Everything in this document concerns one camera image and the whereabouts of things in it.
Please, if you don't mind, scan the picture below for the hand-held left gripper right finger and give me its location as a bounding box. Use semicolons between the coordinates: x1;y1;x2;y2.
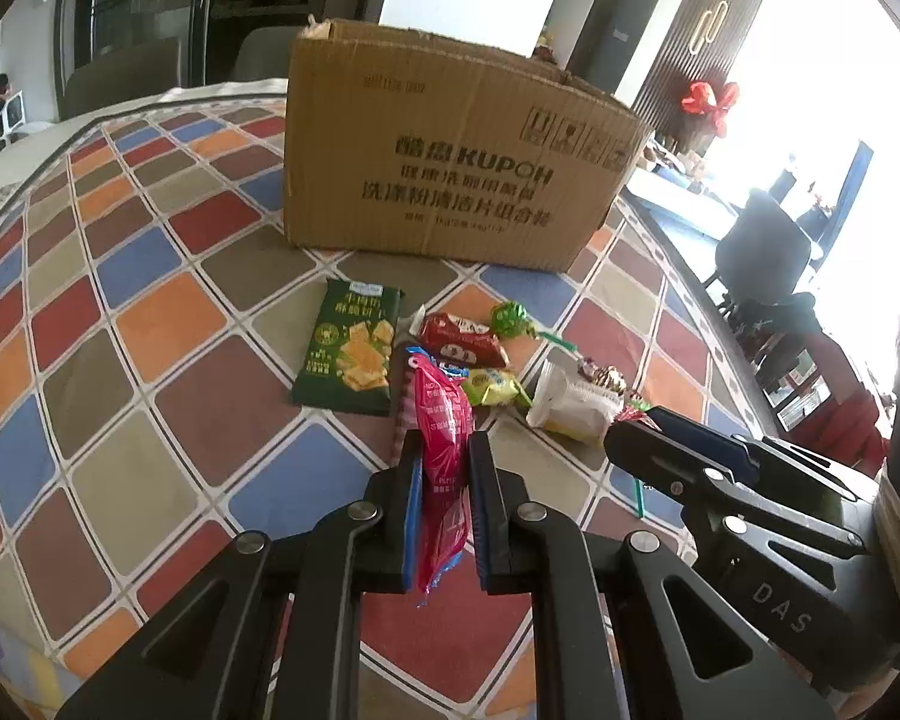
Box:
469;431;839;720

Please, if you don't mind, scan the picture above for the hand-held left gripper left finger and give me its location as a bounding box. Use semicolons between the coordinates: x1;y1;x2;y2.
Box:
56;431;425;720

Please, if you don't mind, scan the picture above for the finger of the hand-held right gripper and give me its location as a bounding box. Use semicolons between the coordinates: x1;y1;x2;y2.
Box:
604;420;865;557
649;406;883;505

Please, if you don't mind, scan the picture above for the pink snack packet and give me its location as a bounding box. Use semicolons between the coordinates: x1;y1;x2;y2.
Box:
409;362;475;610

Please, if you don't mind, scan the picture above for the foil candy string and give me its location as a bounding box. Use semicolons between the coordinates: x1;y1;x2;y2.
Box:
576;356;650;421

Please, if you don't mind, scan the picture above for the white clear bread packet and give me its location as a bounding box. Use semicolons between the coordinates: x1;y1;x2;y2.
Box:
526;358;623;448

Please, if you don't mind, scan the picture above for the yellow green snack packet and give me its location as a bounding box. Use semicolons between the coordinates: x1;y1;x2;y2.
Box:
461;367;533;410

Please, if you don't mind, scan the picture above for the blue white snack packet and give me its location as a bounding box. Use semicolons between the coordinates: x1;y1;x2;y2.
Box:
399;343;472;383

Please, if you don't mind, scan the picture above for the dark green snack packet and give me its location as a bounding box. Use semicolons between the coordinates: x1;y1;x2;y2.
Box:
291;279;407;418

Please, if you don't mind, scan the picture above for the red white snack packet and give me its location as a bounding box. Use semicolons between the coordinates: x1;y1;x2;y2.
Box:
411;307;511;370

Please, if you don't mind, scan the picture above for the green lollipop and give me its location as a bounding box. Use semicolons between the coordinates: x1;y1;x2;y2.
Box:
490;300;580;353

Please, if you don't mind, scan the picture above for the brown cardboard box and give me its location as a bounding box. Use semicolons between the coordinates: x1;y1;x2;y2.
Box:
283;17;655;272

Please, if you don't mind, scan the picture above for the red cloth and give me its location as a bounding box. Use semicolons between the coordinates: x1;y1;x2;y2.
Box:
786;388;887;460

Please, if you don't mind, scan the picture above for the dark chair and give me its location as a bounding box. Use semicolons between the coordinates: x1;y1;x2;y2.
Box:
715;190;826;385

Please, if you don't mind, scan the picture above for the colourful checkered rug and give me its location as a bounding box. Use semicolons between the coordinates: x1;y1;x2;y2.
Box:
0;94;796;720

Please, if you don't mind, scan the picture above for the red bow decoration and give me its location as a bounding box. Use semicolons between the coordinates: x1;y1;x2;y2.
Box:
681;80;742;138

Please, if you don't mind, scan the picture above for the grey upholstered chair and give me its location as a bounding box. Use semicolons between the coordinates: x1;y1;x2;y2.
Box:
60;37;182;122
229;25;306;83

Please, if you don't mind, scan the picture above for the dark glass door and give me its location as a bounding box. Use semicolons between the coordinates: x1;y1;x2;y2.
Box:
58;0;392;91

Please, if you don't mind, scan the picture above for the dark slatted wall panel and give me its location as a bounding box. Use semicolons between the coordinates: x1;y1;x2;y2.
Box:
634;0;766;152

